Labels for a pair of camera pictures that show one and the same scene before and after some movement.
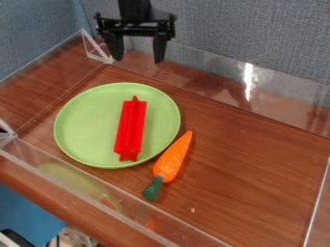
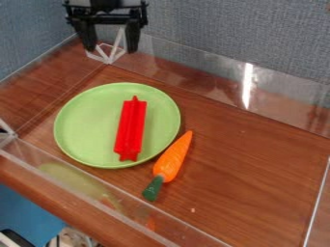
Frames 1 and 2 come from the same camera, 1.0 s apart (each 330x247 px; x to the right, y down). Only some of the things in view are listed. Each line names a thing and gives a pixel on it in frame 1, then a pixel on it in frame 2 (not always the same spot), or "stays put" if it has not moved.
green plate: (85, 123) stays put
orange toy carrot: (168, 163) stays put
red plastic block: (130, 136) stays put
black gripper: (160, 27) → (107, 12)
